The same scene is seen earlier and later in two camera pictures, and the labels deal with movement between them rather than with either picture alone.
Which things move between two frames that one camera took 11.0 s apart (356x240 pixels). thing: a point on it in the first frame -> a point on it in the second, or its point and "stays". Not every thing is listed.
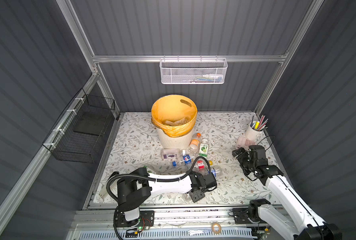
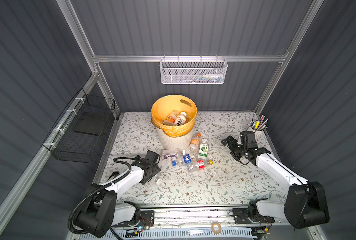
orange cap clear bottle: [193, 147] stays
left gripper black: [200, 196] -> [155, 169]
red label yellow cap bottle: [202, 164] stays
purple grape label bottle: [171, 154] stays
